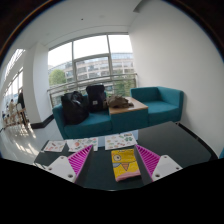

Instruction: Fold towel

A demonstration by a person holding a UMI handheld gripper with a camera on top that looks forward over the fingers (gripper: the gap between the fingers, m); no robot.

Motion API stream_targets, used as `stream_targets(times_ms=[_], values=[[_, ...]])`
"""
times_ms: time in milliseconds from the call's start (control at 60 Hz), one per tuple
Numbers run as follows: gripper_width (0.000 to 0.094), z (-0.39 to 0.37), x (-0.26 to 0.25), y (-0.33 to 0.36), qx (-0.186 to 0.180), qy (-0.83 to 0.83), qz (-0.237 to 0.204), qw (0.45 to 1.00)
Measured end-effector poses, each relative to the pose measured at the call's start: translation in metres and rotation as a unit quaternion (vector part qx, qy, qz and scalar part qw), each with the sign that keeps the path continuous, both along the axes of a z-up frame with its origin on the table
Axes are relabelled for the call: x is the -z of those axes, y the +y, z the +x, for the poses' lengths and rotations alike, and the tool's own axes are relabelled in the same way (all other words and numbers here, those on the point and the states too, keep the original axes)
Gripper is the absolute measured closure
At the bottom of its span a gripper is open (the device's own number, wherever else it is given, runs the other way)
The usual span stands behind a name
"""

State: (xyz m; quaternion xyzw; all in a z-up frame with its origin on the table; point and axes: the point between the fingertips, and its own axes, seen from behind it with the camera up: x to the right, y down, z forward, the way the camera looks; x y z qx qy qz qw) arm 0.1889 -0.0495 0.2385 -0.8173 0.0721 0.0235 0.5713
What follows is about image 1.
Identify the large black backpack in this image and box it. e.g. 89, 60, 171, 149
60, 90, 90, 126

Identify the small black backpack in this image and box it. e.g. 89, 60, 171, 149
85, 84, 108, 113

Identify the teal armchair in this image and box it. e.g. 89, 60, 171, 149
130, 86, 185, 127

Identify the large colourful sticker sheet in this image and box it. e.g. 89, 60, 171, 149
66, 137, 99, 153

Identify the brown jacket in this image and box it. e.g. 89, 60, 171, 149
105, 94, 135, 109

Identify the sticker sheet with red stickers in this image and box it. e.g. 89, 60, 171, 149
43, 140, 67, 154

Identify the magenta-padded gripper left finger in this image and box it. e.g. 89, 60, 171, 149
46, 144, 95, 189

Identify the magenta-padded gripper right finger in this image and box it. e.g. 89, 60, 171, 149
134, 144, 184, 186

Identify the orange yellow printed towel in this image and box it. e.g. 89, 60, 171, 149
110, 148, 142, 183

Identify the metal window railing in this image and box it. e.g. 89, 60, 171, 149
46, 73, 138, 108

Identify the teal two-seat sofa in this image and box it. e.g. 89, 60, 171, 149
52, 94, 114, 140

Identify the person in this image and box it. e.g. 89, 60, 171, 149
8, 98, 18, 125
17, 89, 27, 116

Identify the teal wood-topped side table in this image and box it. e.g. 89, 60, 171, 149
108, 96, 150, 134

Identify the sticker sheet with green stickers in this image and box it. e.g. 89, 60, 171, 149
104, 131, 138, 151

